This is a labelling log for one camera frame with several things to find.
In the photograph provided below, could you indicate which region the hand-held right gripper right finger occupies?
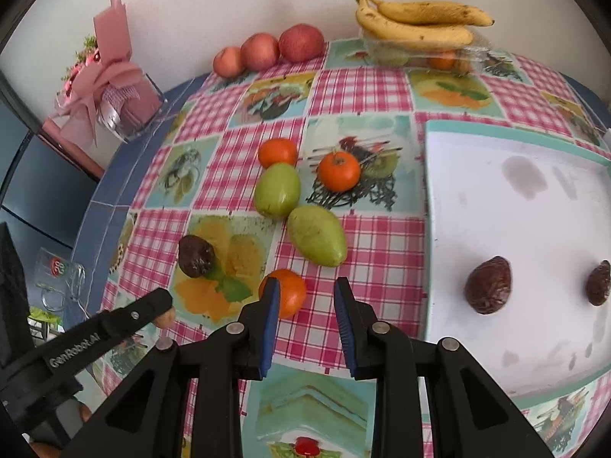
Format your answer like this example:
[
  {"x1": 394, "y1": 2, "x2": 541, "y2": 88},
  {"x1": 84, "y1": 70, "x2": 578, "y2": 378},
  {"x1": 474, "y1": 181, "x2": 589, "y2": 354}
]
[{"x1": 333, "y1": 277, "x2": 557, "y2": 458}]

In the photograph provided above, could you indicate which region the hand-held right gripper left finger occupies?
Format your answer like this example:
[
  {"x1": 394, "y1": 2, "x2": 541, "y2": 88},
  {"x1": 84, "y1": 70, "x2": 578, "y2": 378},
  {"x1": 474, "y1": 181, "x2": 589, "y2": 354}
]
[{"x1": 60, "y1": 277, "x2": 282, "y2": 458}]

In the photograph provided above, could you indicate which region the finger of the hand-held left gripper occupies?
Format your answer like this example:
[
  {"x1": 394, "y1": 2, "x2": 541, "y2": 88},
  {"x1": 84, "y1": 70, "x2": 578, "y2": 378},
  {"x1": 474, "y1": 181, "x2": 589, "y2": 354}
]
[{"x1": 98, "y1": 288, "x2": 174, "y2": 344}]

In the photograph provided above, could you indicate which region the orange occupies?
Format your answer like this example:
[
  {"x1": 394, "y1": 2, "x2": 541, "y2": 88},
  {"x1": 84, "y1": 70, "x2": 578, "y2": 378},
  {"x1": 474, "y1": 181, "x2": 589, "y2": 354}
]
[
  {"x1": 258, "y1": 139, "x2": 299, "y2": 169},
  {"x1": 318, "y1": 151, "x2": 362, "y2": 194},
  {"x1": 259, "y1": 269, "x2": 307, "y2": 319},
  {"x1": 427, "y1": 50, "x2": 459, "y2": 71}
]

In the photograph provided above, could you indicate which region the long green mango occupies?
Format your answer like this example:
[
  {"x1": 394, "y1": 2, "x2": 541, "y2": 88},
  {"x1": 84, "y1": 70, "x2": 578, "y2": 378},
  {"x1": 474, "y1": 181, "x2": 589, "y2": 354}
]
[{"x1": 287, "y1": 205, "x2": 348, "y2": 267}]

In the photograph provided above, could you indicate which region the white tray with teal rim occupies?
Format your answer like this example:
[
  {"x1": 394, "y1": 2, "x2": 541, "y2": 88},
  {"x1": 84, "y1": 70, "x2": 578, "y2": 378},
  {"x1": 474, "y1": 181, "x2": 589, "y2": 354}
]
[{"x1": 422, "y1": 119, "x2": 611, "y2": 408}]

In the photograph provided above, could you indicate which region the dark brown passion fruit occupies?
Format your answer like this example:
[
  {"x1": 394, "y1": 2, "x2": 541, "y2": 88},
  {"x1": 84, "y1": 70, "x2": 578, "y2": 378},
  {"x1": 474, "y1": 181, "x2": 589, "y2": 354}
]
[
  {"x1": 464, "y1": 256, "x2": 512, "y2": 316},
  {"x1": 178, "y1": 235, "x2": 217, "y2": 278},
  {"x1": 586, "y1": 260, "x2": 611, "y2": 307}
]

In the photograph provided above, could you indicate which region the glass mug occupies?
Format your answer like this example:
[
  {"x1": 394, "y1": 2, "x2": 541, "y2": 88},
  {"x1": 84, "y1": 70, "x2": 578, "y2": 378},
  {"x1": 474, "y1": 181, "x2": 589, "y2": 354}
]
[{"x1": 34, "y1": 247, "x2": 87, "y2": 312}]

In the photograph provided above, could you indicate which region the pink checked printed tablecloth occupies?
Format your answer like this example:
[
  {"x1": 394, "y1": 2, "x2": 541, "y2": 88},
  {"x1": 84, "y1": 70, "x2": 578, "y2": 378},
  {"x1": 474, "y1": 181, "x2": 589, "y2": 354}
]
[{"x1": 91, "y1": 38, "x2": 611, "y2": 458}]

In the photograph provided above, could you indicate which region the round green mango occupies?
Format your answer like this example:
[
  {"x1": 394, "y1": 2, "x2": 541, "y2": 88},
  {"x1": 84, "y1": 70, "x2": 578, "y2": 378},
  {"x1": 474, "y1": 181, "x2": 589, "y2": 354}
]
[{"x1": 253, "y1": 163, "x2": 302, "y2": 220}]

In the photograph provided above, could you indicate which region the dark cabinet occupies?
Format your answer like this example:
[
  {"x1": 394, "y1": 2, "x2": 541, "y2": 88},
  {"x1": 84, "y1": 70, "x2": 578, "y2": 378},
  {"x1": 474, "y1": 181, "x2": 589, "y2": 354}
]
[{"x1": 0, "y1": 71, "x2": 103, "y2": 230}]

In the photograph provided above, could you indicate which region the glass vase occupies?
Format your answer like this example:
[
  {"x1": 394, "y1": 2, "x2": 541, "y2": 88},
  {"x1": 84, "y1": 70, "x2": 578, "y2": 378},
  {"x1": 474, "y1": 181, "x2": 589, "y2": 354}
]
[{"x1": 98, "y1": 74, "x2": 169, "y2": 144}]

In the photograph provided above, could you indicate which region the pink wrapped bouquet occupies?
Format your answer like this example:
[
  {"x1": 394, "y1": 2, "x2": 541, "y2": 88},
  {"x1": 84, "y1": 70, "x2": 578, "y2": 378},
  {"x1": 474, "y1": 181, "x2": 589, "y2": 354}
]
[{"x1": 53, "y1": 0, "x2": 163, "y2": 150}]

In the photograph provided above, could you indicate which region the green fruit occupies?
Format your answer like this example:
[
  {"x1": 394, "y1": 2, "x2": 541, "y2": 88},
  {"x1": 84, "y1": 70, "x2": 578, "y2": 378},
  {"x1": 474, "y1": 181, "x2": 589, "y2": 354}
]
[{"x1": 377, "y1": 50, "x2": 411, "y2": 68}]

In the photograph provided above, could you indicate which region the large red apple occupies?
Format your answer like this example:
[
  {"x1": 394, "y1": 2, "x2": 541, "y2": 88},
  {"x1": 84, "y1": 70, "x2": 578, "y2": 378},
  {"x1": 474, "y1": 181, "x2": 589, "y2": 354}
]
[{"x1": 278, "y1": 24, "x2": 326, "y2": 63}]

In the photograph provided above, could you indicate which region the bunch of yellow bananas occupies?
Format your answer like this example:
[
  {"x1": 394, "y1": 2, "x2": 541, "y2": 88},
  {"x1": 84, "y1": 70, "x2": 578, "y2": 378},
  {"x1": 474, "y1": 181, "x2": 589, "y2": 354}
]
[{"x1": 352, "y1": 0, "x2": 474, "y2": 51}]

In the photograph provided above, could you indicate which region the clear plastic container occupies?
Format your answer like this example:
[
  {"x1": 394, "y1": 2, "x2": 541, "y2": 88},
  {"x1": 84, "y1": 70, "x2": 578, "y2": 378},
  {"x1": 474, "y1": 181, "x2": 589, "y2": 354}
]
[{"x1": 359, "y1": 29, "x2": 492, "y2": 74}]

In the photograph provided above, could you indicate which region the yellow banana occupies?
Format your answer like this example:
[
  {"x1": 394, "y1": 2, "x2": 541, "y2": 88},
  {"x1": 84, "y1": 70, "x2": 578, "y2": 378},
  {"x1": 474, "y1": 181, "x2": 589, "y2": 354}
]
[{"x1": 367, "y1": 0, "x2": 496, "y2": 27}]

